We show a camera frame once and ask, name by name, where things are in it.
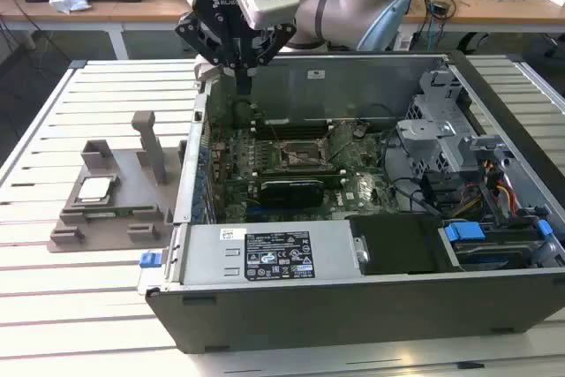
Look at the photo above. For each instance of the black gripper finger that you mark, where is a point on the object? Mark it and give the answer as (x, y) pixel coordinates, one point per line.
(207, 48)
(276, 43)

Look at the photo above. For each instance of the silver CPU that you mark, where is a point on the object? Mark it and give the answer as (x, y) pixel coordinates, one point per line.
(95, 189)

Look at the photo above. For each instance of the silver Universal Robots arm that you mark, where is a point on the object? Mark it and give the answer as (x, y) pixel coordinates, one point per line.
(335, 10)

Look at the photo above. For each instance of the CPU socket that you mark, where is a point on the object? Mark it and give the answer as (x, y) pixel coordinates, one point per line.
(302, 155)

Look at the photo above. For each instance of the black round component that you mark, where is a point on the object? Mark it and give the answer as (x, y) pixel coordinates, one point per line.
(242, 113)

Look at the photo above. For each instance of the black RAM slot bank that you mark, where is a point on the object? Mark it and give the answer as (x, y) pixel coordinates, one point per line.
(291, 129)
(300, 174)

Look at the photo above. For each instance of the coin cell battery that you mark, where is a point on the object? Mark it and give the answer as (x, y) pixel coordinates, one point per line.
(358, 131)

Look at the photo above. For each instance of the green motherboard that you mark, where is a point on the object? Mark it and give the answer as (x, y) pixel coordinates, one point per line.
(357, 160)

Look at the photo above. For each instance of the crumpled white paper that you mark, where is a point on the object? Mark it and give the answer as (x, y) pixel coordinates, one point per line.
(66, 2)

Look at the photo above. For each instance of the black graphics card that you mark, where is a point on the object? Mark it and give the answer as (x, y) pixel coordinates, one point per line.
(291, 195)

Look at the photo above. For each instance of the grey parts rack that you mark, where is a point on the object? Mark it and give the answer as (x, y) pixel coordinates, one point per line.
(132, 191)

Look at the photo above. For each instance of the green RAM stick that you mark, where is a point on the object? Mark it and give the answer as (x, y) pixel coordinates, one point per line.
(128, 210)

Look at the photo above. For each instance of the metal drive cage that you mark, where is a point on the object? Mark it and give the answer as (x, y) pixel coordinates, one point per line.
(441, 147)

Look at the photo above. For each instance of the grey power supply unit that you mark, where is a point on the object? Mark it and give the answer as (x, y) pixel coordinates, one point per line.
(212, 258)

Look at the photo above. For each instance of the blue case latch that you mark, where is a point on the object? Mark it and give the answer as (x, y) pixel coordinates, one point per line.
(149, 260)

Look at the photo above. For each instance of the black plastic shroud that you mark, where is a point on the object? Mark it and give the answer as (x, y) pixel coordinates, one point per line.
(397, 244)

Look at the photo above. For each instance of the hard disk in blue carrier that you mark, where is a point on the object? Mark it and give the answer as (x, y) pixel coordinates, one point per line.
(463, 232)

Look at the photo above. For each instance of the open black PC case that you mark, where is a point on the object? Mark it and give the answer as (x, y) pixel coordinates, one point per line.
(353, 315)

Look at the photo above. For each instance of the blue plastic clip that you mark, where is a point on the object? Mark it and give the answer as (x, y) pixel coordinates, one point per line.
(544, 227)

